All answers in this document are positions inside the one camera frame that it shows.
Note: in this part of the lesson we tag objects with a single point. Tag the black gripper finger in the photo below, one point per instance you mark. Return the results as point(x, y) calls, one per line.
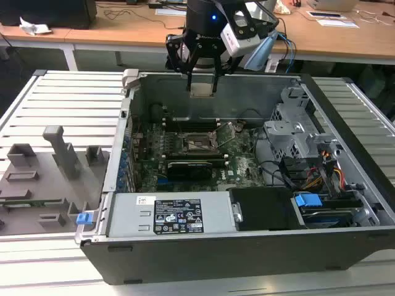
point(172, 52)
point(226, 66)

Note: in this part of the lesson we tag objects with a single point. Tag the silver CPU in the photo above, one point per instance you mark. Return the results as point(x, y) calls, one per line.
point(202, 91)

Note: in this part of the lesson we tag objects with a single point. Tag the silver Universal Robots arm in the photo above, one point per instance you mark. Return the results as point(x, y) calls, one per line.
point(260, 52)

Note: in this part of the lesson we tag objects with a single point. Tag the black RAM slot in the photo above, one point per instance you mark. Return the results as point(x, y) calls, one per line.
point(219, 163)
point(197, 121)
point(197, 156)
point(197, 127)

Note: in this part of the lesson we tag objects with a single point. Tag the CPU socket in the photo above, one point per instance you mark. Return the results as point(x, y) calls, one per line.
point(192, 145)

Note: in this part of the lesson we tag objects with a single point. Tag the wooden desk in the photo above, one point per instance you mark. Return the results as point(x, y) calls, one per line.
point(129, 32)

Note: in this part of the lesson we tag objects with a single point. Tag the beige crumpled bag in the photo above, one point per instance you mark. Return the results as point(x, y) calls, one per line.
point(284, 7)

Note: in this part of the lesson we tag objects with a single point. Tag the silver drive cage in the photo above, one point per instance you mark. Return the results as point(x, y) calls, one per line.
point(287, 132)

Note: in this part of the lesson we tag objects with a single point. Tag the green motherboard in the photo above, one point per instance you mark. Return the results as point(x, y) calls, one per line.
point(243, 172)

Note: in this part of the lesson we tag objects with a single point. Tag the flat tablet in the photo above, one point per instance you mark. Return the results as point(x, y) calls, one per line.
point(324, 14)

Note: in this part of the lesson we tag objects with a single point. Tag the black graphics card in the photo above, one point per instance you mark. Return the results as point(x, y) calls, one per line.
point(189, 171)

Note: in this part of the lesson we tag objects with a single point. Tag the white paper sheet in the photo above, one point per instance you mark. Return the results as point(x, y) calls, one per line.
point(338, 23)

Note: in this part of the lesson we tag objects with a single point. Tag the silver laptop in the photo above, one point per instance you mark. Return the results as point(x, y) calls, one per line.
point(333, 4)

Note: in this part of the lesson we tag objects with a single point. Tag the black computer box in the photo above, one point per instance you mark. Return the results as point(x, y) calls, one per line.
point(46, 12)

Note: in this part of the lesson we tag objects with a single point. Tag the crumpled white paper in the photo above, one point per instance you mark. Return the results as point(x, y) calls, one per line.
point(34, 28)

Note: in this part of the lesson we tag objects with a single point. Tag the black plastic shroud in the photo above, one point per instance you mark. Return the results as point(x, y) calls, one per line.
point(265, 209)

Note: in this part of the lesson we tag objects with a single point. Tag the hard disk in blue carrier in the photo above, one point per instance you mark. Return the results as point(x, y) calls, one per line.
point(307, 203)

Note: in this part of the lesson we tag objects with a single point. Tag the grey power supply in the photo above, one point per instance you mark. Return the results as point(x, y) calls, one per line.
point(129, 216)

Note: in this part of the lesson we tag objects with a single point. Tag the grey parts rack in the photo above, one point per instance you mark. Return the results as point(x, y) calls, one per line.
point(46, 191)

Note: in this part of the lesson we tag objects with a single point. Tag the blue case latch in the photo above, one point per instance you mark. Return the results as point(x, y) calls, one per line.
point(84, 219)

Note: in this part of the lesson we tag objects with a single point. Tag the black open PC case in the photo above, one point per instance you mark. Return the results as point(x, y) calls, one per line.
point(216, 262)

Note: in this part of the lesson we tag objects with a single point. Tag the green RAM stick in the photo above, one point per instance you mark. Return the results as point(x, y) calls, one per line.
point(37, 202)

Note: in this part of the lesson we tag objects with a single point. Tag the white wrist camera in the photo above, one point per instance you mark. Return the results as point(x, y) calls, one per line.
point(240, 37)

